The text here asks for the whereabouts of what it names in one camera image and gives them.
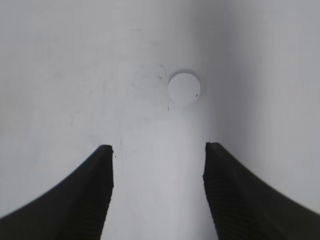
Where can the white ribbed bottle cap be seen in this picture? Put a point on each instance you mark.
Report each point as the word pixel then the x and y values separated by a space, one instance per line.
pixel 184 89

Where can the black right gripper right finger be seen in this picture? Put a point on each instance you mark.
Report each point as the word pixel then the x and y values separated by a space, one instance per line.
pixel 243 207

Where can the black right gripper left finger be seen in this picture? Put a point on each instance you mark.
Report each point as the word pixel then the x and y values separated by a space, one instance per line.
pixel 75 209

